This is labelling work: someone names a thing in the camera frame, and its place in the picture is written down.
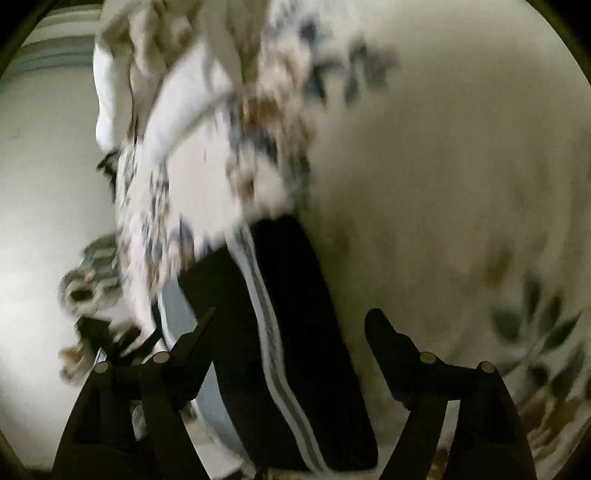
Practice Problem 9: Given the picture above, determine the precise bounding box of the narrow grey-green curtain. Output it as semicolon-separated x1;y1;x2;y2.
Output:
9;6;100;86

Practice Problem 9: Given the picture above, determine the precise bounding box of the cream folded garment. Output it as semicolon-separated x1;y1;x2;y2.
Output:
99;0;246;100

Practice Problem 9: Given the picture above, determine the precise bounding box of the black hanging cloth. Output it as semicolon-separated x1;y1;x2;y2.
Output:
96;151;120;186

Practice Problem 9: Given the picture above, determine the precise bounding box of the floral bedspread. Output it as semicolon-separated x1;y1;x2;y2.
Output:
95;0;591;480

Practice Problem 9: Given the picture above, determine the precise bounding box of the white folded garment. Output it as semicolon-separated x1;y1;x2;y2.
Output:
93;39;160;151

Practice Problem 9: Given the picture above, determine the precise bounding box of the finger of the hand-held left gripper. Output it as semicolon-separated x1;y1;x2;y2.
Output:
76;317;145;361

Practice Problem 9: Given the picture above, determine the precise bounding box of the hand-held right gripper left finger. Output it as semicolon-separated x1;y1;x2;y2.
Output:
52;308;216;480

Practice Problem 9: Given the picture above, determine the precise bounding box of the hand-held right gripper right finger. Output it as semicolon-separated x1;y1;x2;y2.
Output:
364;308;539;480

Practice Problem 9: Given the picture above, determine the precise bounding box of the striped knit sweater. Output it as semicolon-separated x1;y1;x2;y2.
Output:
151;215;380;476

